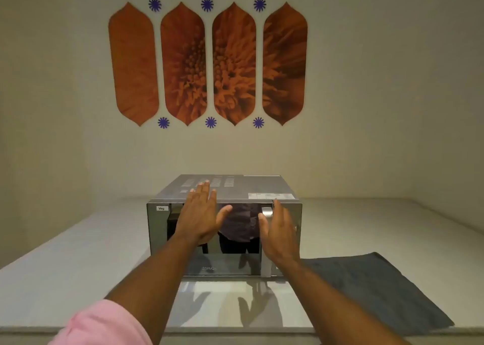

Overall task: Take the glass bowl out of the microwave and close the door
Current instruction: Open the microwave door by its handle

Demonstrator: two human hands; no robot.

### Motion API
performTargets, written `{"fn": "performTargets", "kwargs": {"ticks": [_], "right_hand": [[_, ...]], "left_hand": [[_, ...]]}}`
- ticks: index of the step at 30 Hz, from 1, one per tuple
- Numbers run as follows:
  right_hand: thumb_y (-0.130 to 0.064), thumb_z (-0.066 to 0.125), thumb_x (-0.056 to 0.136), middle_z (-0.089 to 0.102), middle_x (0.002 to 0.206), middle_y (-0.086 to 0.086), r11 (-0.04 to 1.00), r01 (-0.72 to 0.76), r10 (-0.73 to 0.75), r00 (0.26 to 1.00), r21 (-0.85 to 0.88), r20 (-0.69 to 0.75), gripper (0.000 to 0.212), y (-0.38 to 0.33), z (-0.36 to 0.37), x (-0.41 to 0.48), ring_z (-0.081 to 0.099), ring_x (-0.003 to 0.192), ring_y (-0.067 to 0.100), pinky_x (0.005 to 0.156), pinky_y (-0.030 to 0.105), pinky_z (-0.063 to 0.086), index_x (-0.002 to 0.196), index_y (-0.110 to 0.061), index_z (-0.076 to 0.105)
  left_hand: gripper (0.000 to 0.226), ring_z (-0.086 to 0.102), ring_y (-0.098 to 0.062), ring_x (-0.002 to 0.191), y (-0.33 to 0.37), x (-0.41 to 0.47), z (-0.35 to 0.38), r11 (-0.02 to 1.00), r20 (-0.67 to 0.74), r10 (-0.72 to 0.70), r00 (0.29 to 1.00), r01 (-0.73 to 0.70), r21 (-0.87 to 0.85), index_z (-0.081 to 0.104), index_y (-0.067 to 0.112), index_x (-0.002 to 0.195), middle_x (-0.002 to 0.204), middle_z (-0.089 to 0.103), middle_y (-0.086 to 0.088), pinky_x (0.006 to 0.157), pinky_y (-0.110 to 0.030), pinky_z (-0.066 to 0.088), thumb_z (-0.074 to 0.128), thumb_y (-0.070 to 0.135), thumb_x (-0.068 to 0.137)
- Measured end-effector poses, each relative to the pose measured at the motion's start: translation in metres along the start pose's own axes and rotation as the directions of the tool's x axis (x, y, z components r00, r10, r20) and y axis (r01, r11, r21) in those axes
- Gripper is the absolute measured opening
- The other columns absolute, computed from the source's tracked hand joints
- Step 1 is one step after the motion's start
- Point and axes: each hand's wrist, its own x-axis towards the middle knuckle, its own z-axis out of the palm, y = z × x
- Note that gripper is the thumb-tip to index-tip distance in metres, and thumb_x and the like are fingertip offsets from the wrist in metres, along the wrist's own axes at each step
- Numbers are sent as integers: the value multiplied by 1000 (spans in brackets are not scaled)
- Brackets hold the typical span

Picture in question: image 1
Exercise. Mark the person's left hand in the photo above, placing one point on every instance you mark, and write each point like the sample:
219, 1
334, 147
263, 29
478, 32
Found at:
198, 216

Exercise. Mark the blue flower wall sticker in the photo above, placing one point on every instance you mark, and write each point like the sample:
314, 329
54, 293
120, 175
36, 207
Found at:
163, 123
210, 122
207, 4
259, 4
154, 4
258, 122

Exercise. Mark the person's right forearm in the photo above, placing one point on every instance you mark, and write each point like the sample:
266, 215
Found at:
332, 307

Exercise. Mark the person's left forearm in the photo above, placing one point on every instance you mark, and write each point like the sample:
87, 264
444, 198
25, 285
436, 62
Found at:
162, 280

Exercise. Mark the dark grey cloth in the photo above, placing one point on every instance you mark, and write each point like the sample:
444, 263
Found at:
378, 292

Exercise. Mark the orange flower centre wall panel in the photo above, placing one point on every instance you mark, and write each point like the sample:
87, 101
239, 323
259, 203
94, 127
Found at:
234, 65
184, 65

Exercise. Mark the pink left sleeve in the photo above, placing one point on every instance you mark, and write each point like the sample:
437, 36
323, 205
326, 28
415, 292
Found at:
102, 326

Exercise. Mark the person's right hand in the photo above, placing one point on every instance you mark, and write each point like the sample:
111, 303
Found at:
281, 235

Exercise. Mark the silver microwave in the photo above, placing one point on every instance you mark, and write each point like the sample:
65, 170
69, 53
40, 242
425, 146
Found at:
238, 189

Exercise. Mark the plain orange petal wall panel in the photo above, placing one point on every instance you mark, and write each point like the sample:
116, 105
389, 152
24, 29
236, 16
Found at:
133, 65

